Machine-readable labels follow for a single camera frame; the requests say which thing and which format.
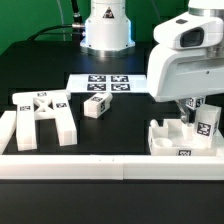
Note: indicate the white left fence rail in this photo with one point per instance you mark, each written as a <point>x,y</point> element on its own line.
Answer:
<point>7,128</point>

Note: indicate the white front fence rail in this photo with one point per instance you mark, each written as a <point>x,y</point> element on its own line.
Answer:
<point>98,167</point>

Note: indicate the white tagged cube far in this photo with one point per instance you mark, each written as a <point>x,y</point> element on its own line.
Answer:
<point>195,102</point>

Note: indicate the white chair back frame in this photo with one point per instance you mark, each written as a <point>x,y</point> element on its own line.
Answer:
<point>43,105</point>

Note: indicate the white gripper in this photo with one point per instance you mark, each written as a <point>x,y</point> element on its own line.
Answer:
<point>185,63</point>

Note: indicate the white fence rail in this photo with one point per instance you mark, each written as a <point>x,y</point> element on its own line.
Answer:
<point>7,128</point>
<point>98,167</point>

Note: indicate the white marker base plate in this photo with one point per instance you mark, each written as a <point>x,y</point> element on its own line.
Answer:
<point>114,83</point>

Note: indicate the white chair seat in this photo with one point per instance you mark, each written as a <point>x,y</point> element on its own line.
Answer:
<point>174,138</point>

